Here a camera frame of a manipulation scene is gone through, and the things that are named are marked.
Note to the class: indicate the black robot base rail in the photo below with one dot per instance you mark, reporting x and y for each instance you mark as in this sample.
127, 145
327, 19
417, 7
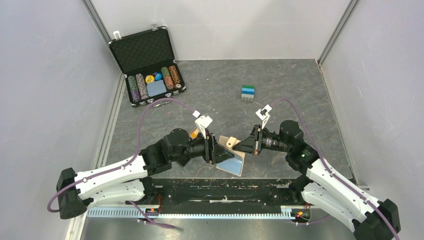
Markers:
222, 195

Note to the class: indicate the black poker chip case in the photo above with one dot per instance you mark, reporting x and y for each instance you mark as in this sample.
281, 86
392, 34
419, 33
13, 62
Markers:
148, 63

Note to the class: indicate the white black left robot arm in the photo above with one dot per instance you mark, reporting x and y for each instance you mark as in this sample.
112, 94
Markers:
131, 179

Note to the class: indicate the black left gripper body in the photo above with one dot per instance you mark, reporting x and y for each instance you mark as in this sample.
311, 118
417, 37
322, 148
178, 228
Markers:
201, 147

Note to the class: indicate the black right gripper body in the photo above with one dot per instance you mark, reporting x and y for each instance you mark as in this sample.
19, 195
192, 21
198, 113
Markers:
262, 139

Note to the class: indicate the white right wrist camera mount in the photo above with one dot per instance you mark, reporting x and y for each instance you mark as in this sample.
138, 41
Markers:
264, 115

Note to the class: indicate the white toothed cable rail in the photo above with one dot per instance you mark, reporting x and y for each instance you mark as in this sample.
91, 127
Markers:
132, 212

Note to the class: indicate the blue green block stack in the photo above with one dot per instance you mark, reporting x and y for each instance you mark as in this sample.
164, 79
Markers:
248, 92

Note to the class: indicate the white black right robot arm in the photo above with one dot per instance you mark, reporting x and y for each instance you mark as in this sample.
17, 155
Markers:
323, 186

